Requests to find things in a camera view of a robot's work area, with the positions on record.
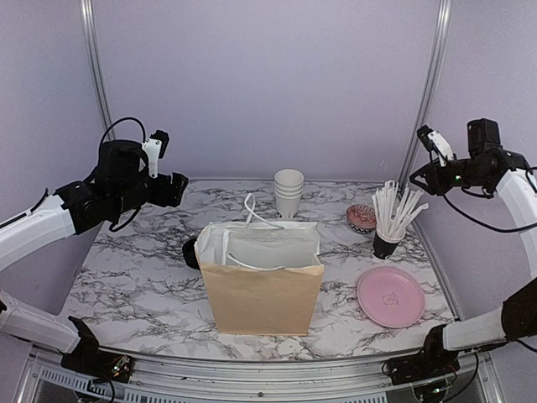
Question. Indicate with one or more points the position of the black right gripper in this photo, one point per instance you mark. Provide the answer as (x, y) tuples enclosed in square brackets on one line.
[(435, 183)]

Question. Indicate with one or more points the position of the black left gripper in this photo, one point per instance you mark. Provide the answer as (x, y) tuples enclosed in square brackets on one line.
[(163, 197)]

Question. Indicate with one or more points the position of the brown paper takeout bag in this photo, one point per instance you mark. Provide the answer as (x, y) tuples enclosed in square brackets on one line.
[(262, 277)]

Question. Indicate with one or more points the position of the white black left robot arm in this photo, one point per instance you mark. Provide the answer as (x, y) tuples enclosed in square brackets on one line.
[(71, 210)]

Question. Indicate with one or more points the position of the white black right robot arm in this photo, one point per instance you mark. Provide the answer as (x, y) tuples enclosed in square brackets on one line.
[(509, 176)]

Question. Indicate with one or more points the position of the bundle of white wrapped straws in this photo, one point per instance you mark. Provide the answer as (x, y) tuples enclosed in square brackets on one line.
[(395, 212)]

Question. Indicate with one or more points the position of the stack of black cup lids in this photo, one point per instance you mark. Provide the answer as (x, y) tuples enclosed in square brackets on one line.
[(189, 254)]

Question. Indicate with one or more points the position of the patterned red blue bowl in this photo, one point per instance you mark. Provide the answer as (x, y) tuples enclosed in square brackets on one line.
[(361, 218)]

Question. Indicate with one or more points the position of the black cup holding straws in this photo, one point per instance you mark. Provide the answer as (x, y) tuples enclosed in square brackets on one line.
[(384, 246)]

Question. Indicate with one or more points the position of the stack of white paper cups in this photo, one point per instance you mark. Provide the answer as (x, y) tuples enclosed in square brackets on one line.
[(288, 189)]

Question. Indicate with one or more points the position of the pink plastic plate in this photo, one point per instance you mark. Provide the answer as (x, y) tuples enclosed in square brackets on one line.
[(390, 297)]

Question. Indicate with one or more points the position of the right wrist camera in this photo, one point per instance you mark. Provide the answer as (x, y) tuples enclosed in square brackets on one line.
[(434, 141)]

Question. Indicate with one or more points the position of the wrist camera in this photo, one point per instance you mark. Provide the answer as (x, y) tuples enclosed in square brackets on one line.
[(154, 148), (434, 141)]

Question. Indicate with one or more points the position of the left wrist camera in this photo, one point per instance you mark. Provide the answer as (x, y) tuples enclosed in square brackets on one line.
[(154, 148)]

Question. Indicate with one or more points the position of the left aluminium frame post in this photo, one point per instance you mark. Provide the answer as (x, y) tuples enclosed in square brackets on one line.
[(92, 50)]

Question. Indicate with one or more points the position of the aluminium frame post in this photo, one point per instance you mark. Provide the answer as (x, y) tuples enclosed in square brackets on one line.
[(92, 50), (432, 78)]

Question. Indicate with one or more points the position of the right aluminium frame post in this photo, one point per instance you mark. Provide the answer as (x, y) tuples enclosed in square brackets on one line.
[(432, 78)]

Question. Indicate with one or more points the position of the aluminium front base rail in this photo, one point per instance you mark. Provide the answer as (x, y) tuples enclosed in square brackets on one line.
[(157, 378)]

